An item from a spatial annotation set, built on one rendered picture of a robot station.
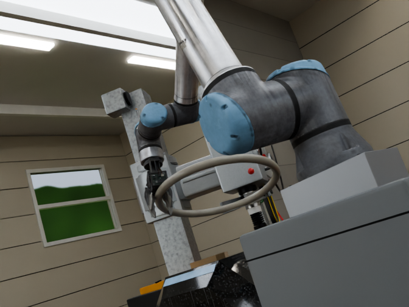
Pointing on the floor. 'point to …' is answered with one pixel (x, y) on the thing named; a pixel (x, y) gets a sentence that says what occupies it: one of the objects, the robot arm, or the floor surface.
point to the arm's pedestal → (336, 253)
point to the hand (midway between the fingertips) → (162, 214)
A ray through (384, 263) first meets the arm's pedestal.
